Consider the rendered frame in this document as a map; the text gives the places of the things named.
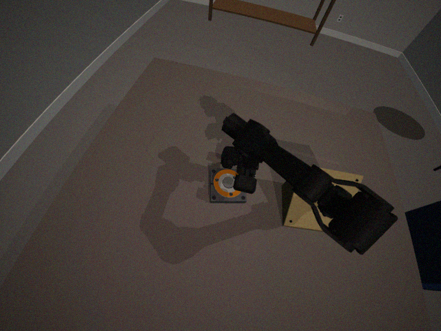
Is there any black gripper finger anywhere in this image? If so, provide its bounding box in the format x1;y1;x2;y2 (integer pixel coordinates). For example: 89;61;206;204
236;167;256;178

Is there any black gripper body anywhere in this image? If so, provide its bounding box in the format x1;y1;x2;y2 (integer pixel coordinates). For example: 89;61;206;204
233;157;262;194

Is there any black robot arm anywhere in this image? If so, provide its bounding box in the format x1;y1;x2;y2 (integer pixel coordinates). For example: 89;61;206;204
220;114;398;254

